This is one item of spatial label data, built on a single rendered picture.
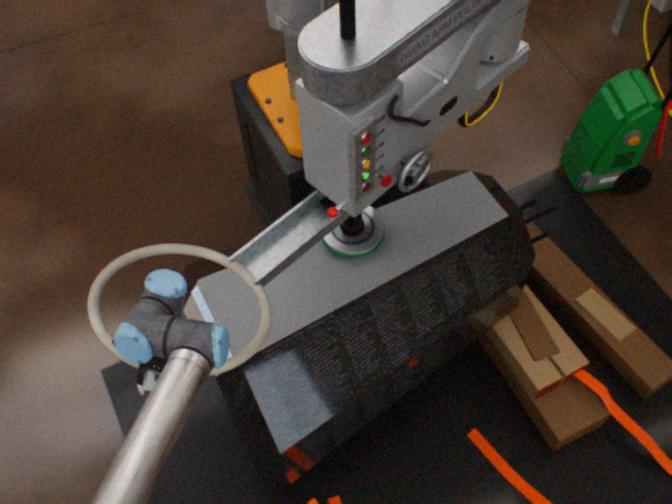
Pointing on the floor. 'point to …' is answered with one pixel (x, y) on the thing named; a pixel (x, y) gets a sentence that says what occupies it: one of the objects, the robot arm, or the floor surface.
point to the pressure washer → (615, 132)
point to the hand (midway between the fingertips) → (145, 381)
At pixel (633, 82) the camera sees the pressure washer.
